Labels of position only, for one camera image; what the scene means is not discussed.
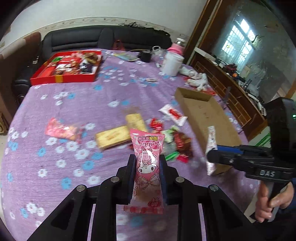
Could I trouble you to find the brown cardboard tray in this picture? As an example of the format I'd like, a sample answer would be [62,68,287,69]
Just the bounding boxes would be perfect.
[175,88,242,176]

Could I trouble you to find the purple floral tablecloth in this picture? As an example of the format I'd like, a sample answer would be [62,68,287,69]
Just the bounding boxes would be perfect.
[1,50,259,240]

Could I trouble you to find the red long snack packet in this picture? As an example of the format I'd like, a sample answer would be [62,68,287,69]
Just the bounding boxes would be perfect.
[177,154,190,163]

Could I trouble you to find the colourful booklet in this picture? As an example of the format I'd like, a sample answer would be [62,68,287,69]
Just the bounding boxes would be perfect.
[112,53,139,62]

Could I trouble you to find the white plastic jar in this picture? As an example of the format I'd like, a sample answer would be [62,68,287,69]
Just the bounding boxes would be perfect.
[162,52,184,77]

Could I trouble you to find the red snack gift box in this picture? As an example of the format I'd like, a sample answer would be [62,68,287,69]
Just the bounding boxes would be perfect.
[30,50,102,85]

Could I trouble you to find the pink thermos bottle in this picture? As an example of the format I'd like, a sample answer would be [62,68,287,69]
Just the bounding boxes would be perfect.
[167,38,186,55]

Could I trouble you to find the brown armchair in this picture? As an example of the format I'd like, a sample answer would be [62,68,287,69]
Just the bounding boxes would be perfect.
[1,32,41,124]

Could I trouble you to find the red bag on sofa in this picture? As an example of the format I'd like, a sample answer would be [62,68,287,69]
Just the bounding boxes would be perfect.
[112,40,125,51]

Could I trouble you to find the red gold foil snack packet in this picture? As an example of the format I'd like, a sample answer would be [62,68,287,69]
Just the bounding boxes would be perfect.
[173,131,193,159]

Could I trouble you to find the keychain on table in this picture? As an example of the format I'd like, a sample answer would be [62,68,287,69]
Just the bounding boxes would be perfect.
[140,78,158,83]

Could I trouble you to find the pink cartoon snack packet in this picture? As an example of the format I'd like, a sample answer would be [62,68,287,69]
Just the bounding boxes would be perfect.
[123,129,165,214]

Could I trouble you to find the black small object on table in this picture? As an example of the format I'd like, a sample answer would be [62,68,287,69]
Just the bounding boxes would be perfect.
[138,50,152,63]

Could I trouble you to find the black leather sofa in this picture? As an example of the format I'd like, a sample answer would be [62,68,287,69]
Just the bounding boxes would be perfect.
[11,25,171,104]

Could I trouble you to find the white red square snack packet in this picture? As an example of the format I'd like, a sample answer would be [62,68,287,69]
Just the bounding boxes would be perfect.
[159,104,187,126]

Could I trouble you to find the wooden cabinet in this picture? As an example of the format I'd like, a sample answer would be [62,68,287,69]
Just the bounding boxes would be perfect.
[184,1,267,141]

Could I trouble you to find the green white snack packet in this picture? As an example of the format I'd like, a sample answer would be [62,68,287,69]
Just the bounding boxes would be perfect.
[161,125,180,144]

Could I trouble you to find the pink red snack packet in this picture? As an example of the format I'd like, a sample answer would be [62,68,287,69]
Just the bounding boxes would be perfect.
[45,118,82,142]

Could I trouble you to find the dark green-edged snack packet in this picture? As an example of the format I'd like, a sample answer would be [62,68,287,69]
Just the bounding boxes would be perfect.
[162,142,180,161]

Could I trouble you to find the white cloth gloves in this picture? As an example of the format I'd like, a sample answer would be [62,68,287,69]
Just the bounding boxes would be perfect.
[179,66,208,91]

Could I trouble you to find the small red candy packet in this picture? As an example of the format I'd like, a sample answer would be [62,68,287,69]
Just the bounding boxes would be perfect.
[149,118,164,133]

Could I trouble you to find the yellow biscuit packet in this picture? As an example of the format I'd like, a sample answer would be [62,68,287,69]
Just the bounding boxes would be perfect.
[125,113,147,132]
[95,126,130,150]

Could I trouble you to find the person's right hand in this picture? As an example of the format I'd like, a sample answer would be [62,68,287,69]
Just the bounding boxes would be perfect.
[255,178,295,223]

